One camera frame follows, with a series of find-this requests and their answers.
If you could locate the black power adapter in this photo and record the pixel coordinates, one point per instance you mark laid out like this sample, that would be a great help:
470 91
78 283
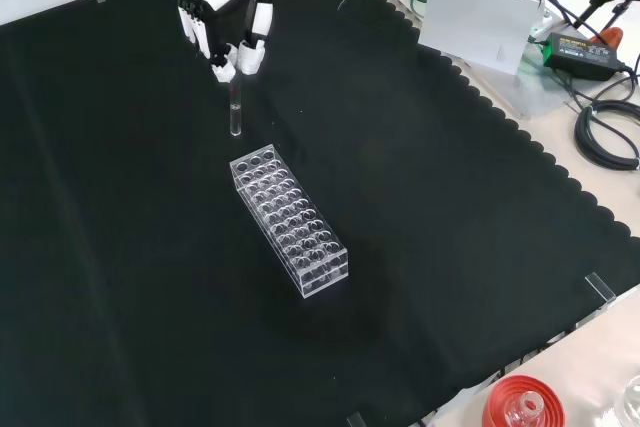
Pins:
582 54

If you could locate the black bench cloth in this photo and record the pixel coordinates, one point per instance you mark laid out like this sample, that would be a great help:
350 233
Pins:
150 247

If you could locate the clear acrylic test tube rack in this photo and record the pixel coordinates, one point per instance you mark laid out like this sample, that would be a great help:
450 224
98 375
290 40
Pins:
287 219

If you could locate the grey metal base plate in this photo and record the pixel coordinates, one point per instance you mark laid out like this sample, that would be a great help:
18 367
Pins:
535 92

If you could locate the clear glass test tube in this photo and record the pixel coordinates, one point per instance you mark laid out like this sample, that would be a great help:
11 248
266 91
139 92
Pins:
235 117

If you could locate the clear glass vessel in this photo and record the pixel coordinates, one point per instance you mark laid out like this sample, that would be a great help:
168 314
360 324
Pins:
631 402

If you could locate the pale board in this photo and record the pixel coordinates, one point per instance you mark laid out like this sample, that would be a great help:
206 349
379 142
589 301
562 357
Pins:
475 22

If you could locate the red ribbed funnel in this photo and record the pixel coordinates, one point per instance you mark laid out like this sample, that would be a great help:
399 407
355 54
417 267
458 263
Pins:
500 397

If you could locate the clear acrylic cloth clip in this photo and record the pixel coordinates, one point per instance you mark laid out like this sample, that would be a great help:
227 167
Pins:
357 420
600 288

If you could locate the small clear glass flask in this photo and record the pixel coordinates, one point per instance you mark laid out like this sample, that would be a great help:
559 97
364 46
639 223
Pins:
527 407

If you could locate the orange clamp foot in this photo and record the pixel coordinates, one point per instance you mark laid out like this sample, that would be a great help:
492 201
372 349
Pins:
611 36

